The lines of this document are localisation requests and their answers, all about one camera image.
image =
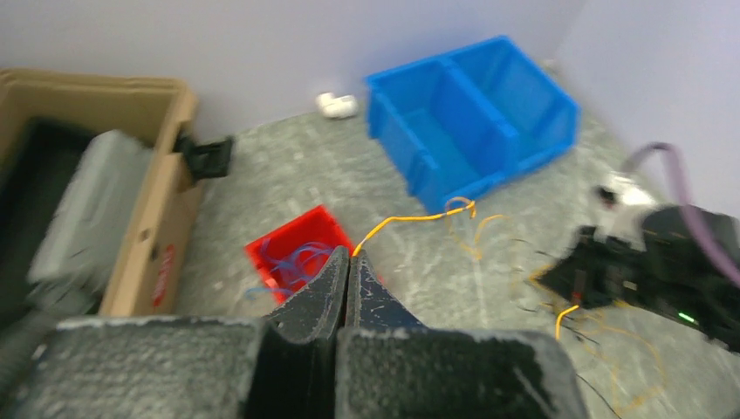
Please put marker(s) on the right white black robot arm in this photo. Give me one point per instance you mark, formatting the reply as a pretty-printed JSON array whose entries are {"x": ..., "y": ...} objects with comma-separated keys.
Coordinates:
[{"x": 662, "y": 270}]

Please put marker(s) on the red plastic bin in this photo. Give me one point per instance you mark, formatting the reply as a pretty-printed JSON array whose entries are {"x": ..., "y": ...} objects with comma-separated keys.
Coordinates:
[{"x": 289, "y": 257}]

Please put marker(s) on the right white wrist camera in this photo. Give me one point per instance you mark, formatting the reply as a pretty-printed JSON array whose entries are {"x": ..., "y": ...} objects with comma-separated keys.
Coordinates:
[{"x": 627, "y": 204}]

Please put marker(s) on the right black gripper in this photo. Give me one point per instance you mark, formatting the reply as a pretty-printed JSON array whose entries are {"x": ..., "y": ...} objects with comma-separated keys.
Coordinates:
[{"x": 595, "y": 274}]

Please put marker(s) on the blue divided plastic bin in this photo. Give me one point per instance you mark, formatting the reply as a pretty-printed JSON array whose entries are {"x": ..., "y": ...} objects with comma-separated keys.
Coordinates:
[{"x": 465, "y": 122}]

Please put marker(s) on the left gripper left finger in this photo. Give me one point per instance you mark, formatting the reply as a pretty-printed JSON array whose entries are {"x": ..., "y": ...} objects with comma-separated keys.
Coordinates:
[{"x": 164, "y": 366}]

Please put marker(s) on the tan open toolbox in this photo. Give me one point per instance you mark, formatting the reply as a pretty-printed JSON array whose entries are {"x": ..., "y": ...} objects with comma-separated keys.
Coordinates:
[{"x": 48, "y": 119}]

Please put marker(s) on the white pipe elbow fitting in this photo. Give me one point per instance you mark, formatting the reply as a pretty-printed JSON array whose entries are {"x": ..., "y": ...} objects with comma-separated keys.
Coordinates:
[{"x": 333, "y": 107}]

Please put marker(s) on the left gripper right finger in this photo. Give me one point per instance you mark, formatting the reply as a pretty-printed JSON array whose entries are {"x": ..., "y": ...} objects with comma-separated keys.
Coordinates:
[{"x": 389, "y": 365}]

